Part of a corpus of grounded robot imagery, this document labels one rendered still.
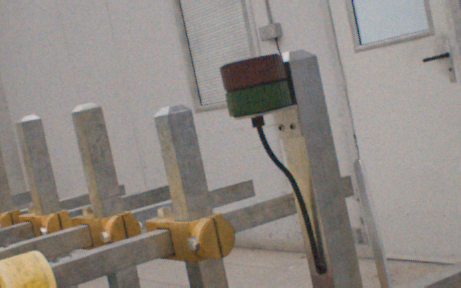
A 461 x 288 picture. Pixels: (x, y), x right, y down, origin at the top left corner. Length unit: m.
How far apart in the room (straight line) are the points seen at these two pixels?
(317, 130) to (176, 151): 0.25
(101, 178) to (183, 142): 0.25
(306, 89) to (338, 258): 0.16
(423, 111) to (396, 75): 0.25
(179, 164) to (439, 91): 3.33
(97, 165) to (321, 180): 0.50
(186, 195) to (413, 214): 3.62
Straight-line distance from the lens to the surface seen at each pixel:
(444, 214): 4.41
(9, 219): 1.67
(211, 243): 0.98
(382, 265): 0.85
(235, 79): 0.75
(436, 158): 4.36
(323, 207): 0.79
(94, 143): 1.22
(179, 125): 0.99
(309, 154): 0.78
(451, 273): 0.98
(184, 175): 0.99
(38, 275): 0.94
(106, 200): 1.22
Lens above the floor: 1.11
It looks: 4 degrees down
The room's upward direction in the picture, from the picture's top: 12 degrees counter-clockwise
